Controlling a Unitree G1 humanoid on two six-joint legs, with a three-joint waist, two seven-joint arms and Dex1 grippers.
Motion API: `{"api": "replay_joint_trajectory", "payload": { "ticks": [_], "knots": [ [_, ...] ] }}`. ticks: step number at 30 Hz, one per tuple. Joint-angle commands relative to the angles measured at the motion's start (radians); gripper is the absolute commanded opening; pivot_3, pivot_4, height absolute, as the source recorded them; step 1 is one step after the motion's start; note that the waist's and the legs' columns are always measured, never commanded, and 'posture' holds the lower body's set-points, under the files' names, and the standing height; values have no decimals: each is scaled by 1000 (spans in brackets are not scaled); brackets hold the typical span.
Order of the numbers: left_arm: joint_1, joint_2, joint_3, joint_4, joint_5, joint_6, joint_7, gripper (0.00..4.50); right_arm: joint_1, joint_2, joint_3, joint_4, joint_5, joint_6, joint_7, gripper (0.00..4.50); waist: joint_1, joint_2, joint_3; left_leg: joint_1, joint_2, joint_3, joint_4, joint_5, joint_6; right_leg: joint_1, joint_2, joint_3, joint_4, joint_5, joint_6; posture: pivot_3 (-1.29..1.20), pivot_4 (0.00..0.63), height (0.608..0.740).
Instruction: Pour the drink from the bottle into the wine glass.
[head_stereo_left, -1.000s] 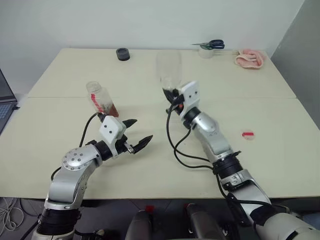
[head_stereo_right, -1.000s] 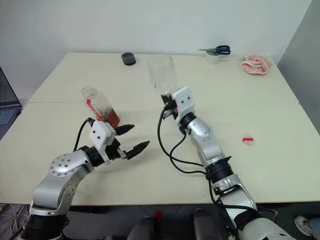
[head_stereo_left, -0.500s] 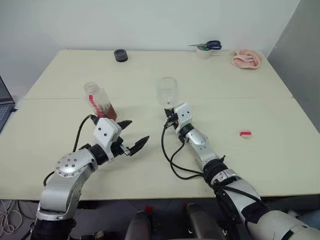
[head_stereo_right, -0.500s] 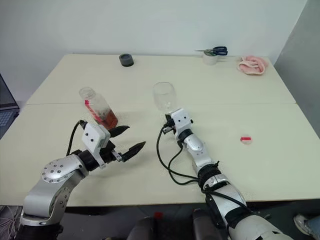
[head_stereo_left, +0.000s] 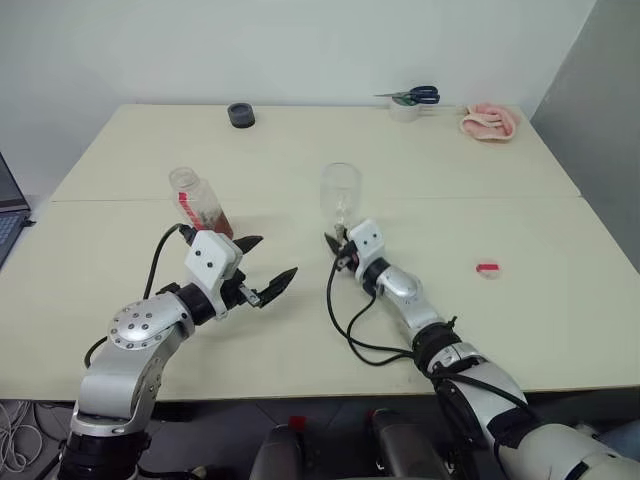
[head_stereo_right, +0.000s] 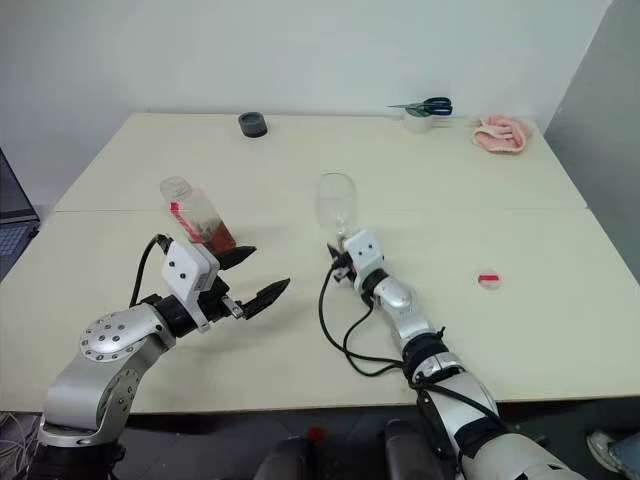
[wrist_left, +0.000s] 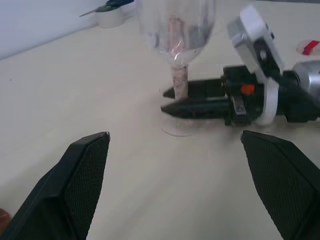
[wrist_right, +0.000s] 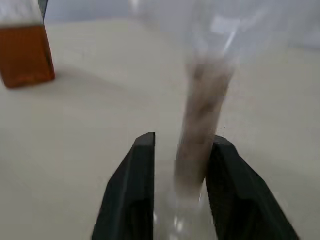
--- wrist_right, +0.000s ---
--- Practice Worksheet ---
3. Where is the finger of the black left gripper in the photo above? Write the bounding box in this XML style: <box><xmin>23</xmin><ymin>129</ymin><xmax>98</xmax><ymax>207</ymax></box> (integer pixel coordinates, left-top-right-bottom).
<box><xmin>37</xmin><ymin>0</ymin><xmax>49</xmax><ymax>24</ymax></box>

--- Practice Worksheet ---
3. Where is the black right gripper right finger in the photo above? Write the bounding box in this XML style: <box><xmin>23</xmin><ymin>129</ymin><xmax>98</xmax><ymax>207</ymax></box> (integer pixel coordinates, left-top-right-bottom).
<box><xmin>204</xmin><ymin>134</ymin><xmax>301</xmax><ymax>240</ymax></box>

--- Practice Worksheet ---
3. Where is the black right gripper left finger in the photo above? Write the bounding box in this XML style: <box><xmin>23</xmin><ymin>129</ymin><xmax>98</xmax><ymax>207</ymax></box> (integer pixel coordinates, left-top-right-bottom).
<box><xmin>90</xmin><ymin>131</ymin><xmax>157</xmax><ymax>240</ymax></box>

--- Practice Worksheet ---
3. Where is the red-filled plastic bottle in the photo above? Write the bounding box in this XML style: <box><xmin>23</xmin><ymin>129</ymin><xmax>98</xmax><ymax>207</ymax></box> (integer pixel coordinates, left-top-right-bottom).
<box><xmin>0</xmin><ymin>0</ymin><xmax>56</xmax><ymax>89</ymax></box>

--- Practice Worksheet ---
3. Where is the clear plastic bottle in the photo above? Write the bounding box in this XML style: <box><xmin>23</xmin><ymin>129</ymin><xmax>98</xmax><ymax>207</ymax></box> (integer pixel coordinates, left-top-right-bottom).
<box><xmin>126</xmin><ymin>0</ymin><xmax>279</xmax><ymax>240</ymax></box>

